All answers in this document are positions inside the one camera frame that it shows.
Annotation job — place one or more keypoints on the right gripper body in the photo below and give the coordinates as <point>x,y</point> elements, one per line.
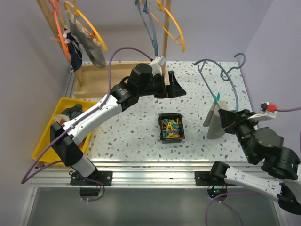
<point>244,127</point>

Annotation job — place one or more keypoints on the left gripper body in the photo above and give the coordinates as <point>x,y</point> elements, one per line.
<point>160,90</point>

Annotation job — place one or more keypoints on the grey underwear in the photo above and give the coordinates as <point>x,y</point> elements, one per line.
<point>213,123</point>
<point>89,44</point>

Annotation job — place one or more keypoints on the teal hanger with grey underwear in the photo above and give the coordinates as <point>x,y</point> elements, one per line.
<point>224,75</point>

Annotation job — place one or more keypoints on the blue-grey hanger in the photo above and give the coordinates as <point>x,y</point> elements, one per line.
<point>142,6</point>

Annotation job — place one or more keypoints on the navy striped underwear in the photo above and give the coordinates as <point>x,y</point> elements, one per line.
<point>73,112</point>

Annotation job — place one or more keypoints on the rust orange underwear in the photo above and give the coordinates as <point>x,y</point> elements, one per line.
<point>61,119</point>

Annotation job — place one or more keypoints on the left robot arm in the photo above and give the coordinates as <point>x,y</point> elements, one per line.
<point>144,80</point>

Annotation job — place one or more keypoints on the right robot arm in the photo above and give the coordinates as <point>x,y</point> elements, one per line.
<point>262,145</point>

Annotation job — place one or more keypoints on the wooden hanger rack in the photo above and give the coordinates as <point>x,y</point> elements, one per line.
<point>91,81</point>

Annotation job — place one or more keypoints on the navy underwear on orange hanger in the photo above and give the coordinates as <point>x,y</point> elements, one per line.
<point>73,49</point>

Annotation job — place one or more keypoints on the orange hanger on rack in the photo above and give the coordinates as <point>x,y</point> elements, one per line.
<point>60,23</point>

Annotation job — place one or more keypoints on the teal clothespin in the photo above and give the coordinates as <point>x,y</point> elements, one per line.
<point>216,98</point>

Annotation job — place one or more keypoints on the black clip box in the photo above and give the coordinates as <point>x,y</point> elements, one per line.
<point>171,127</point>

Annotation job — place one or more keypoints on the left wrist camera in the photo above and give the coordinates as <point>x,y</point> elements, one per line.
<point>156,65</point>

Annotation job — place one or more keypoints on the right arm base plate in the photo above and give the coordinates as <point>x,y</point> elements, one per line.
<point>207,178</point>

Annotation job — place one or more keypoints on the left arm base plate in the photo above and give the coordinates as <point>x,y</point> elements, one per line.
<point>97,177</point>

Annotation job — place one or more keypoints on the aluminium rail frame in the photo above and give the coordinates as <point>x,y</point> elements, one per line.
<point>128,144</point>

